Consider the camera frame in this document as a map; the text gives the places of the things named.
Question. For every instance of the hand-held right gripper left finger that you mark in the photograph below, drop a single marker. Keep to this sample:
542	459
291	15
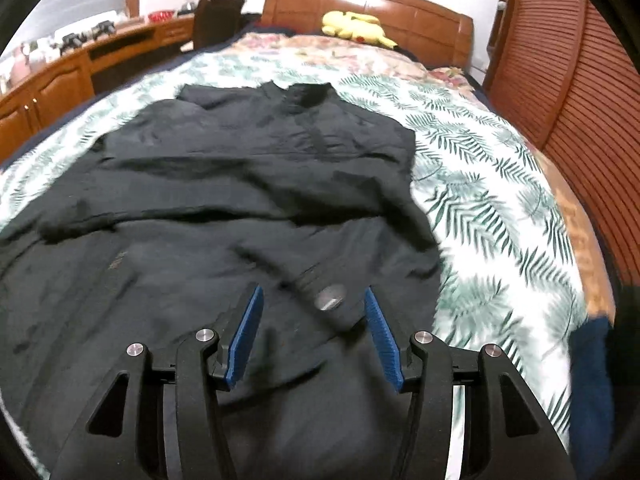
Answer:
245	340

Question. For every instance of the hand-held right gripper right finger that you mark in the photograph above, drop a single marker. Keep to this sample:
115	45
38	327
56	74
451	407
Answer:
382	340

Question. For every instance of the black zip jacket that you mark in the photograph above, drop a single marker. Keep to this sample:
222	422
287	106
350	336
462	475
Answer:
200	210

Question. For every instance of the bed with leaf-print cover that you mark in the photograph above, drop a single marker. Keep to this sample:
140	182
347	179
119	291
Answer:
475	170

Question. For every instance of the navy blue cloth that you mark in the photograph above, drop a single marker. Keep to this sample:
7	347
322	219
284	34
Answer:
590	375

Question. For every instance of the floral quilt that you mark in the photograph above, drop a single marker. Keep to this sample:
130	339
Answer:
320	55

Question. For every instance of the wooden desk cabinet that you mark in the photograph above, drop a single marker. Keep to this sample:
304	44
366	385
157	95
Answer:
55	90

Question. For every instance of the wooden bed headboard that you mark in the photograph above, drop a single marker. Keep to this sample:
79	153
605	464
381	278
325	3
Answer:
415	25

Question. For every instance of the yellow plush toy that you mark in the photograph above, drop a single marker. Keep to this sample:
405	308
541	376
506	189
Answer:
350	25

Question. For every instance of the wooden louvered wardrobe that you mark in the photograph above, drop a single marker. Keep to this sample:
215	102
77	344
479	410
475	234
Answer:
575	85

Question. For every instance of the dark wooden chair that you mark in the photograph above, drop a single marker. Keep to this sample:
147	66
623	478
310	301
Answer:
215	20

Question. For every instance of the red basket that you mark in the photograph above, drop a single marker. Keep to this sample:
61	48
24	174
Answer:
161	16

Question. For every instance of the silver bowl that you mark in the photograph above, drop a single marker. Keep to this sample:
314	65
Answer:
187	8

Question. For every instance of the black gadget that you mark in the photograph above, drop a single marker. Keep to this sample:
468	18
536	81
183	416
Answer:
72	41
105	31

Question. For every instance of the group of small jars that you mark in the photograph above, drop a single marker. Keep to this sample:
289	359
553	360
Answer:
42	52

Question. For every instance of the pink jug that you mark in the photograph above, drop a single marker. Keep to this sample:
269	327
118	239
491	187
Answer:
20	65

